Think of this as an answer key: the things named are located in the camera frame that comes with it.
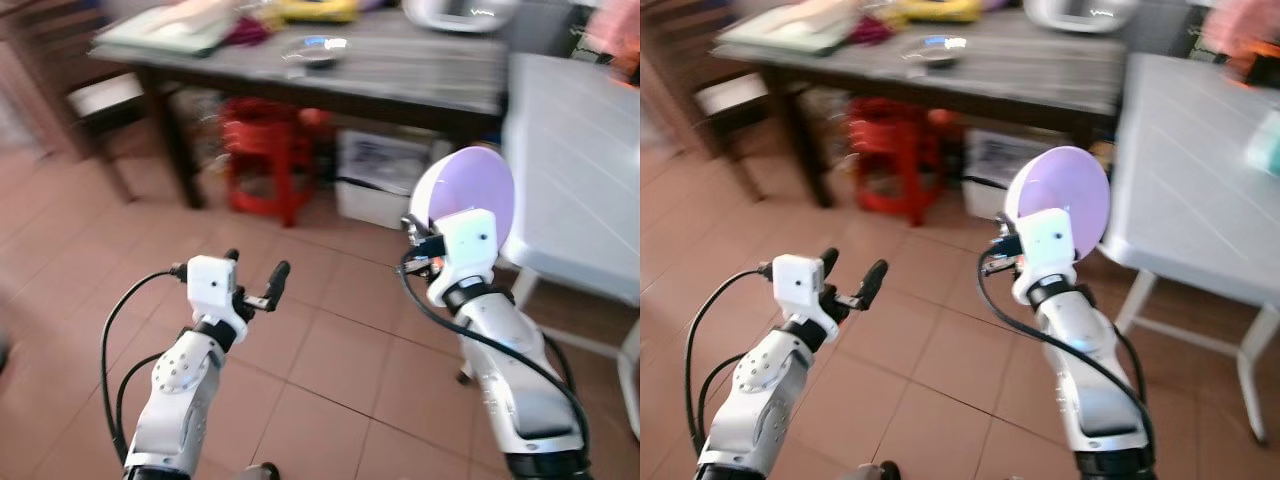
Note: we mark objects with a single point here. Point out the teal object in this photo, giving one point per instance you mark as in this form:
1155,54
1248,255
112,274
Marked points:
1265,145

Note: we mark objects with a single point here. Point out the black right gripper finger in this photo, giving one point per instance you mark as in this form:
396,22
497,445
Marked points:
998,226
410,224

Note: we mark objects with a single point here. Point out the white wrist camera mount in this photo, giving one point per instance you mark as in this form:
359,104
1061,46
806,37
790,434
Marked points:
797,285
465,245
1048,245
212,285

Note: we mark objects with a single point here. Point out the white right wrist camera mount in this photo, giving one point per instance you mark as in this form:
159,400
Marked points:
1048,245
465,245

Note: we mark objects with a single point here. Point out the black robot foot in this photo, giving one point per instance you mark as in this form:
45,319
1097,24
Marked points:
258,472
875,471

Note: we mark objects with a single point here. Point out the red plastic stool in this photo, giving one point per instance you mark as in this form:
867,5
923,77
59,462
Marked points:
890,150
265,150

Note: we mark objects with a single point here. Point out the white kitchen cooking machine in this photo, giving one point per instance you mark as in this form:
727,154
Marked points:
1080,12
460,12

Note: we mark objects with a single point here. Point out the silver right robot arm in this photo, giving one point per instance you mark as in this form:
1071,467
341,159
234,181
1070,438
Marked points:
1100,390
515,390

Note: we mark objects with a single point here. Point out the dark wooden chair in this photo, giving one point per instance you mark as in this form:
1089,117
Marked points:
665,60
40,60

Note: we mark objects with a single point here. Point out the pale green cutting board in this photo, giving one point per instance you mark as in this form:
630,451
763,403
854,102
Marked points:
150,40
775,40

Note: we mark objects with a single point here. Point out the purple plastic bowl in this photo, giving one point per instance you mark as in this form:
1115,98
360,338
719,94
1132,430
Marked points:
1065,185
475,185

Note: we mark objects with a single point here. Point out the grey wooden table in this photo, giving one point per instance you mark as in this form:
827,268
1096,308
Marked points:
420,70
1040,70

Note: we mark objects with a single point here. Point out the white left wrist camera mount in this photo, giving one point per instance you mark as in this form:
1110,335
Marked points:
797,285
212,285

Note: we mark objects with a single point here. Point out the white storage box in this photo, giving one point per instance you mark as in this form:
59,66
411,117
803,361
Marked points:
380,170
1000,165

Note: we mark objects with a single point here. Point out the wide steel bowl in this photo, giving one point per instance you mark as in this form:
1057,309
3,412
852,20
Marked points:
935,52
315,52

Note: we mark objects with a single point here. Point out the pink orange object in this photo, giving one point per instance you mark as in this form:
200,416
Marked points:
615,35
1245,35

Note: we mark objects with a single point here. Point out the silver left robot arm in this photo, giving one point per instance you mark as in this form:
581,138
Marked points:
180,400
760,400

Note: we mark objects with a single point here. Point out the yellow kitchen towel pack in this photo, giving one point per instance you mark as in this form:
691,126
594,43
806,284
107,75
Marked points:
320,10
940,10

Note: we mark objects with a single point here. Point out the white plastic table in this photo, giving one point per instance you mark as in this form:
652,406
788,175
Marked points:
1190,170
580,160

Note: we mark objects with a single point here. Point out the maroon cloth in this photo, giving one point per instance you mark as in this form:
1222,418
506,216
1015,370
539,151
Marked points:
248,30
870,30

